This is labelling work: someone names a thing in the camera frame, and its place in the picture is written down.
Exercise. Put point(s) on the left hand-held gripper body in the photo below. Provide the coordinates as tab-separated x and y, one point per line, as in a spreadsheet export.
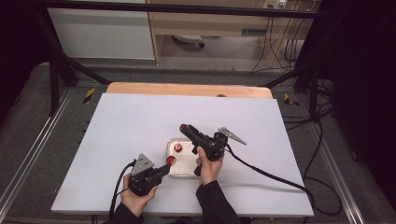
141	174

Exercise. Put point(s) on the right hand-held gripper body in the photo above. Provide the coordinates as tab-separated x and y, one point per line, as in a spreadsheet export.
213	146

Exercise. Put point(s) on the square metal tray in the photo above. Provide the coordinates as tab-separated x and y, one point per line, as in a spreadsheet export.
183	165

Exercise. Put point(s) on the person's right hand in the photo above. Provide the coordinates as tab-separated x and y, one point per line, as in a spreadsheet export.
208	169

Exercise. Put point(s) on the person's left hand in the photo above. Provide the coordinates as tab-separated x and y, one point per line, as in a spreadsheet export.
135	202

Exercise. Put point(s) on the wooden table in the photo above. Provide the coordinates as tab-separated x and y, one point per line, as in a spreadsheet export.
174	89

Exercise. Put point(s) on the yellow black floor tape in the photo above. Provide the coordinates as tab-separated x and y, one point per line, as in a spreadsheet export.
290	100

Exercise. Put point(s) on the office chair base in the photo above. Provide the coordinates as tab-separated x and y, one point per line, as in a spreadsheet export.
190	39

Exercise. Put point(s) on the light wooden desk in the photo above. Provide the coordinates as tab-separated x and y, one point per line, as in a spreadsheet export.
218	23

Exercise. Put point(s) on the white cabinet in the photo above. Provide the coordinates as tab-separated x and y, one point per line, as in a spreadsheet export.
102	34

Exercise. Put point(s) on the white power strip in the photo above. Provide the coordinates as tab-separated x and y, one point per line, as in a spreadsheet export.
274	3

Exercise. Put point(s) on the black curtain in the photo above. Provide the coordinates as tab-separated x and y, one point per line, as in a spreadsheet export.
364	93
18	56

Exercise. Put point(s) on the aluminium floor rail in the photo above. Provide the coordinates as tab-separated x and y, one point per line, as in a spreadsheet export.
339	174
34	149

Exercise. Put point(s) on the black metal frame post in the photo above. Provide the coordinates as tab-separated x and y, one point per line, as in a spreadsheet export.
313	90
54	87

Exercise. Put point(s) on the black metal frame bar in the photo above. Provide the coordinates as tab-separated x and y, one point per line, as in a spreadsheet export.
174	8

